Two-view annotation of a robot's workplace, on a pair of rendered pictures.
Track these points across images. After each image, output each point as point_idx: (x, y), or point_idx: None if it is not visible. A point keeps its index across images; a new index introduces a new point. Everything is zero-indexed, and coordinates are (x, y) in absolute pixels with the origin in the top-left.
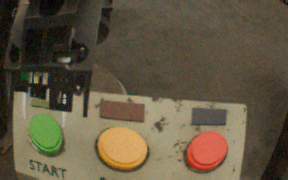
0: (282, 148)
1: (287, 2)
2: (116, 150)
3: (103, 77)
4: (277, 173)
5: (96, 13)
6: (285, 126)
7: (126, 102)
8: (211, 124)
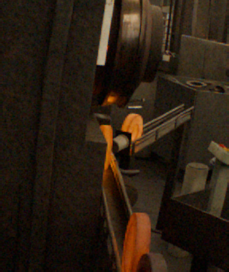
0: (177, 166)
1: (184, 121)
2: (227, 149)
3: (192, 163)
4: (176, 175)
5: None
6: (178, 159)
7: (219, 146)
8: (217, 144)
